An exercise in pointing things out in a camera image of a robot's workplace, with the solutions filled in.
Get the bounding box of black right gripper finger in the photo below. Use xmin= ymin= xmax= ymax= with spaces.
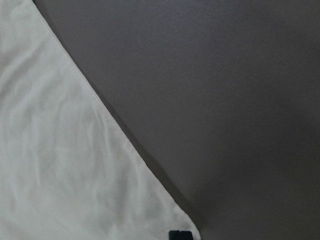
xmin=168 ymin=230 xmax=193 ymax=240

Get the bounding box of beige long-sleeve printed shirt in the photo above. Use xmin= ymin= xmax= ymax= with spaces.
xmin=0 ymin=0 xmax=201 ymax=240

